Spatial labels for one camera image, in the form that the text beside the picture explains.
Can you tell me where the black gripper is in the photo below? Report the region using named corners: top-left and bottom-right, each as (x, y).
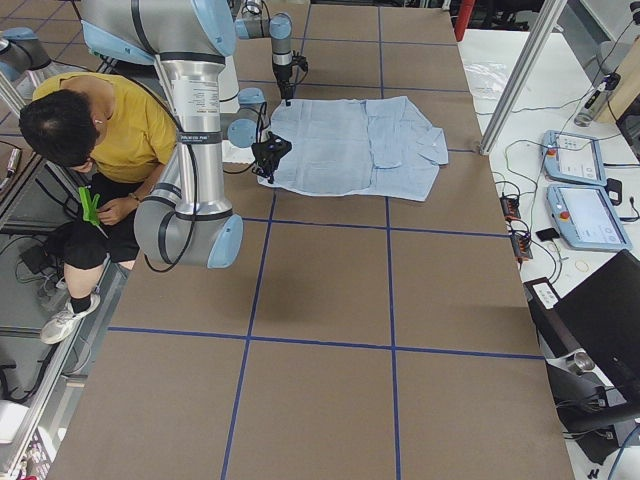
top-left (251, 137), bottom-right (292, 185)
top-left (274, 64), bottom-right (295, 106)

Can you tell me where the light blue button-up shirt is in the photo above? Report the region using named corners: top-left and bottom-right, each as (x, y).
top-left (258, 96), bottom-right (449, 201)

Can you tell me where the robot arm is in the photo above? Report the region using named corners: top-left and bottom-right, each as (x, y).
top-left (80, 1), bottom-right (306, 268)
top-left (234, 0), bottom-right (295, 105)

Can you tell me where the person in yellow shirt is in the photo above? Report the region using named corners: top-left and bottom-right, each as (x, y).
top-left (18, 72), bottom-right (177, 345)

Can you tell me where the green tool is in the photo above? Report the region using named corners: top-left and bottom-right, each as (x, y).
top-left (78, 186), bottom-right (108, 238)

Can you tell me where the clear plastic bag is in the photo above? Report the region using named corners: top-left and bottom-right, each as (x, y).
top-left (463, 60), bottom-right (510, 101)

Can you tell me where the blue teach pendant far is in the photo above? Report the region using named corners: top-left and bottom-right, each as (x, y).
top-left (542, 130), bottom-right (607, 187)

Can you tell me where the blue teach pendant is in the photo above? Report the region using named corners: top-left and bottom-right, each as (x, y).
top-left (542, 130), bottom-right (607, 187)
top-left (546, 183), bottom-right (632, 252)

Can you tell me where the blue teach pendant near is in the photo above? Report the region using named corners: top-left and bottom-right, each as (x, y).
top-left (546, 183), bottom-right (632, 252)

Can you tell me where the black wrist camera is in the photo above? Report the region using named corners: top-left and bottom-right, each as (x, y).
top-left (292, 51), bottom-right (309, 85)

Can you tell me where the aluminium frame post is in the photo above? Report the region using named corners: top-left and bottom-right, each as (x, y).
top-left (479, 0), bottom-right (567, 156)

